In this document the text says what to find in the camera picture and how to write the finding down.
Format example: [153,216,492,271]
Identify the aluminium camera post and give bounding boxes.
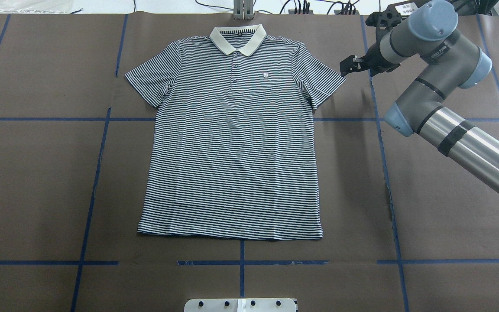
[233,0,255,20]

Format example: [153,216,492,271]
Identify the clear plastic bag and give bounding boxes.
[0,0,74,14]

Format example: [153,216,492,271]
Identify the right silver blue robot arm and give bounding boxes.
[339,0,499,193]

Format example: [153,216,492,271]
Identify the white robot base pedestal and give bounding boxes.
[184,297,298,312]

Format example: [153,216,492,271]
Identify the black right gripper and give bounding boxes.
[339,43,399,77]

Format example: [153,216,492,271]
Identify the navy white striped polo shirt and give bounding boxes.
[124,24,345,241]

